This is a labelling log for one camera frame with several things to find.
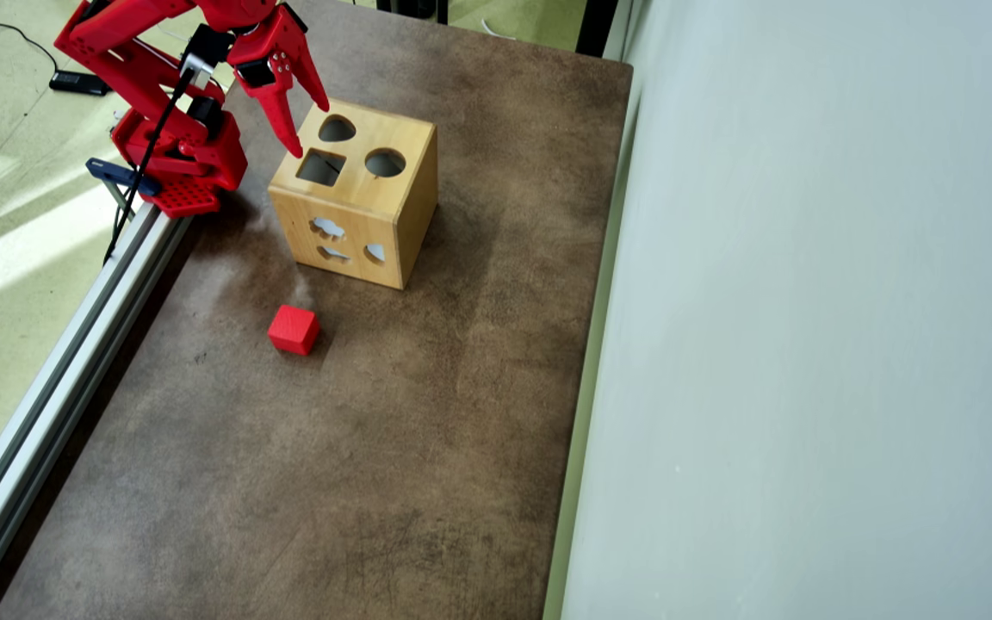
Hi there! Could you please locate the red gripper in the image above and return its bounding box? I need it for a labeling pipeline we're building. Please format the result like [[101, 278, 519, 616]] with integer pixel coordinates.
[[229, 7, 330, 159]]

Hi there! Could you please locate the red cube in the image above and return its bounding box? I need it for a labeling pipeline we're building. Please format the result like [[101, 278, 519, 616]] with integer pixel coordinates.
[[268, 305, 321, 357]]

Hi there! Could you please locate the black furniture base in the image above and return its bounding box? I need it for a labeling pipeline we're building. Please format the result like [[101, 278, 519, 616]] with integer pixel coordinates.
[[375, 0, 450, 25]]

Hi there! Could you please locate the wooden shape sorter box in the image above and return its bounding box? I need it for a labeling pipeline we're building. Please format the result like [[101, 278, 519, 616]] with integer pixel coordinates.
[[268, 96, 439, 290]]

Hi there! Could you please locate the blue table clamp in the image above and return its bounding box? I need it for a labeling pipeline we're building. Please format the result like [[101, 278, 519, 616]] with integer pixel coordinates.
[[85, 157, 163, 220]]

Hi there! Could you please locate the black power adapter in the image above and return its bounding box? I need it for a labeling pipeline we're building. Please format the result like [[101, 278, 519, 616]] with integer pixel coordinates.
[[49, 71, 112, 96]]

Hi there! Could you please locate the black camera cable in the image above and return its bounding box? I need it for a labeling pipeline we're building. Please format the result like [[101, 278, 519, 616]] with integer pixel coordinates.
[[121, 73, 197, 216]]

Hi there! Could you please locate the black hanging arm cable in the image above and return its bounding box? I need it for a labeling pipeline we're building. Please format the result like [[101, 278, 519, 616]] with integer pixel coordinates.
[[102, 202, 128, 264]]

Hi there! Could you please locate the thin black floor cable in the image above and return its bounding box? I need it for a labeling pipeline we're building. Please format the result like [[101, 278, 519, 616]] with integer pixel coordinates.
[[0, 19, 60, 74]]

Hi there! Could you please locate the black vertical post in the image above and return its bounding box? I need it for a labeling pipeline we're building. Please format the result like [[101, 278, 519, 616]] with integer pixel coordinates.
[[576, 0, 620, 59]]

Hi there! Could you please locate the aluminium profile rail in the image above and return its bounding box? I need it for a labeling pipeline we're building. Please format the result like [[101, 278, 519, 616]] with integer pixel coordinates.
[[0, 198, 195, 620]]

